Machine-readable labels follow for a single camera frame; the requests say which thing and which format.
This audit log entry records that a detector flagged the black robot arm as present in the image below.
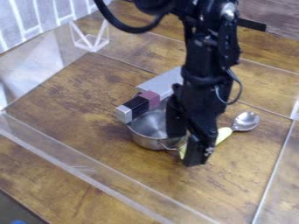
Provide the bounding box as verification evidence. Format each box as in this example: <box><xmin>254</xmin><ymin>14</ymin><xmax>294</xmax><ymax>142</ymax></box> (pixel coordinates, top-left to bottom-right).
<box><xmin>134</xmin><ymin>0</ymin><xmax>242</xmax><ymax>167</ymax></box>

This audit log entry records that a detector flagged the black strip on wall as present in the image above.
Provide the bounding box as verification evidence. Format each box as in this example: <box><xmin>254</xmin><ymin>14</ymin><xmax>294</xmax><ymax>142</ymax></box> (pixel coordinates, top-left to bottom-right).
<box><xmin>238</xmin><ymin>18</ymin><xmax>267</xmax><ymax>32</ymax></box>

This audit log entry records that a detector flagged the silver metal pot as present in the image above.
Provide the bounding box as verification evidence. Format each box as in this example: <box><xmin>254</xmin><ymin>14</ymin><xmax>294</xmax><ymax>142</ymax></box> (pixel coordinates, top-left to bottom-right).
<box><xmin>127</xmin><ymin>100</ymin><xmax>187</xmax><ymax>151</ymax></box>

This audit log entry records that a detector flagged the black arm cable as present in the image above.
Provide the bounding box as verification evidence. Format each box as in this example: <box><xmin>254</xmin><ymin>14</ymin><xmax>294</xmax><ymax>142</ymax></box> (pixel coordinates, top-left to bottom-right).
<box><xmin>93</xmin><ymin>0</ymin><xmax>166</xmax><ymax>34</ymax></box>

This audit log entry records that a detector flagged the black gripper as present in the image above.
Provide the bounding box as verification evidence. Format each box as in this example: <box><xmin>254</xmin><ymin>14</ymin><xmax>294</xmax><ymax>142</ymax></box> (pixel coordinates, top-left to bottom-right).
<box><xmin>165</xmin><ymin>78</ymin><xmax>235</xmax><ymax>168</ymax></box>

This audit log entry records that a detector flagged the clear acrylic corner bracket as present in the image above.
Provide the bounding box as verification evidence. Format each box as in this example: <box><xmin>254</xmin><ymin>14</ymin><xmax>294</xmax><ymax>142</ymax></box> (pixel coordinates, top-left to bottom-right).
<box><xmin>70</xmin><ymin>20</ymin><xmax>110</xmax><ymax>53</ymax></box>

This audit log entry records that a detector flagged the silver block with dark bands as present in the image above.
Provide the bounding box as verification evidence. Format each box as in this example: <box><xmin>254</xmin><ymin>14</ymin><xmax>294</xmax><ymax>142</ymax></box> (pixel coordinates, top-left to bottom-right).
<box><xmin>117</xmin><ymin>66</ymin><xmax>183</xmax><ymax>123</ymax></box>

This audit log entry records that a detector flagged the clear acrylic enclosure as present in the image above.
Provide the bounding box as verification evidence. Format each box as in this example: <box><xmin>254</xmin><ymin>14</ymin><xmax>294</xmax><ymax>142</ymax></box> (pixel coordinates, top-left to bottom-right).
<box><xmin>0</xmin><ymin>23</ymin><xmax>299</xmax><ymax>224</ymax></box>

